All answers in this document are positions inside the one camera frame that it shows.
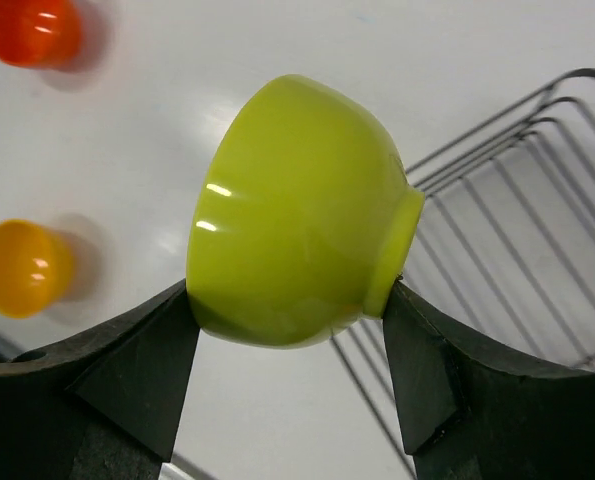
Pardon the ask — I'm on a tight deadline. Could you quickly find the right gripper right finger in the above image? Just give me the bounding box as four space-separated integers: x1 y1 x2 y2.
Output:
383 283 595 479

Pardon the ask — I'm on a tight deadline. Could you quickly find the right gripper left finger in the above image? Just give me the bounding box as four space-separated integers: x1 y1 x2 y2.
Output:
0 283 199 479

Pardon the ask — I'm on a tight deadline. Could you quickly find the lime green bowl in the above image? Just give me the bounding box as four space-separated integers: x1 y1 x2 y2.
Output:
186 75 425 348

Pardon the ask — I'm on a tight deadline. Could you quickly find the yellow-orange bowl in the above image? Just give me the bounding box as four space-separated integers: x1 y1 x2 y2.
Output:
0 219 76 319

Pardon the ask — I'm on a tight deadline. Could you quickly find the dark wire dish rack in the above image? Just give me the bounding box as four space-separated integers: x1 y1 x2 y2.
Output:
169 67 595 480

